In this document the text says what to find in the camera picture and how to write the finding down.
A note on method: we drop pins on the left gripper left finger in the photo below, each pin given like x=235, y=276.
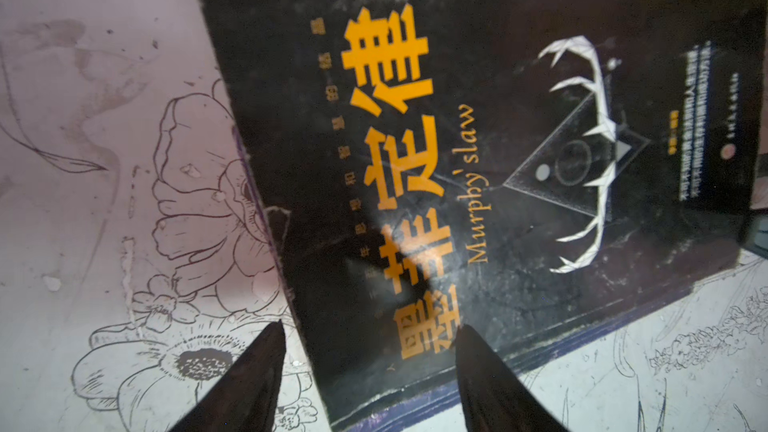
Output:
x=245, y=398

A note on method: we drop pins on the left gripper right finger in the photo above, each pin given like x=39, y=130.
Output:
x=492, y=397

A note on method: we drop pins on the black book orange title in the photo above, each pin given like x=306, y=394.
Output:
x=638, y=120

